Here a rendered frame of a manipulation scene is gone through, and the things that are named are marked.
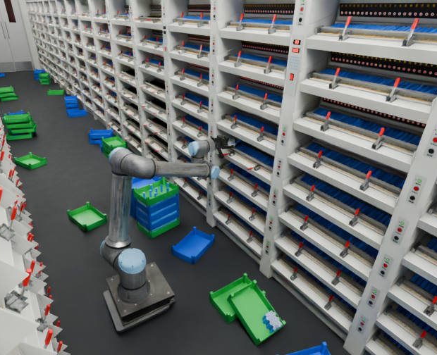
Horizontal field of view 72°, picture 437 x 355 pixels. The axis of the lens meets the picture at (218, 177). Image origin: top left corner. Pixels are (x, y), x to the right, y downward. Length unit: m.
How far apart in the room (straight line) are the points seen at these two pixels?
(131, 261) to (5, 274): 1.32
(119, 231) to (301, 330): 1.22
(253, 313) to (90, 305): 1.02
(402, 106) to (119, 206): 1.43
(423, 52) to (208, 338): 1.70
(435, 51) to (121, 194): 1.51
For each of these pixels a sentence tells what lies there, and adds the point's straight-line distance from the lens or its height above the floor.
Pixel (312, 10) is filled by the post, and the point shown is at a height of 1.66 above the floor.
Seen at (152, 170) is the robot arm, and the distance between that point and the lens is 1.60.
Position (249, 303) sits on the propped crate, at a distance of 2.02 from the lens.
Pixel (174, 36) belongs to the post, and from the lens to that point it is 2.74.
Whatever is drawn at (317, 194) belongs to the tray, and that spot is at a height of 0.77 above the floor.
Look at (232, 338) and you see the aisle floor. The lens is 1.96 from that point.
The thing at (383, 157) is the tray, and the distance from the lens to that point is 1.43.
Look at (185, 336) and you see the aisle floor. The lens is 1.97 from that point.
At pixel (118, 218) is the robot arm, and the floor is 0.60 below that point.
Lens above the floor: 1.63
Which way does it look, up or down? 28 degrees down
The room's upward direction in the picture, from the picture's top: 2 degrees clockwise
